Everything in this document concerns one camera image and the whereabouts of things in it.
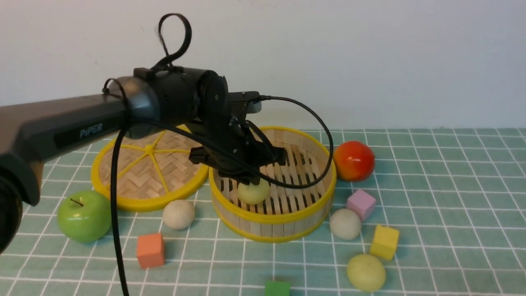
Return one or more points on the red orange tomato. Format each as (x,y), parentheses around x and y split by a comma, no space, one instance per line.
(354,161)

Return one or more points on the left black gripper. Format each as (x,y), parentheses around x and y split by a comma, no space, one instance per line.
(245,142)

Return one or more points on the green cube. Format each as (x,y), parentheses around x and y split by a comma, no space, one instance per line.
(277,288)

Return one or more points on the white bun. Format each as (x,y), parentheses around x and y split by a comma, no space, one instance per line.
(179,214)
(345,224)

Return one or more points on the bamboo steamer tray yellow rim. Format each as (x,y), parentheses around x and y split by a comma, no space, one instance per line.
(286,214)

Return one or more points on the woven bamboo steamer lid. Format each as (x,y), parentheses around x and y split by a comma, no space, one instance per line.
(155,170)

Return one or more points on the green checkered tablecloth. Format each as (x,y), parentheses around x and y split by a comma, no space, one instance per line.
(457,196)

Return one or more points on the yellow cube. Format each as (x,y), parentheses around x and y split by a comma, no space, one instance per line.
(385,242)

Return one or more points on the pink cube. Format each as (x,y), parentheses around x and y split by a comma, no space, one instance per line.
(362,203)

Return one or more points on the yellow-green bun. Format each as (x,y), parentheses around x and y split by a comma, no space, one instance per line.
(366,273)
(252,194)

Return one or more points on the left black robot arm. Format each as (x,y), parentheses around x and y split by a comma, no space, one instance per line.
(151,100)

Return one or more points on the green apple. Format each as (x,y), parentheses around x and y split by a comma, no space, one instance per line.
(84,216)

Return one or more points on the orange cube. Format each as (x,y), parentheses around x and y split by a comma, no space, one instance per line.
(150,250)

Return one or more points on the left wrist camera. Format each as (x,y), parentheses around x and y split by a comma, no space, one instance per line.
(244,103)

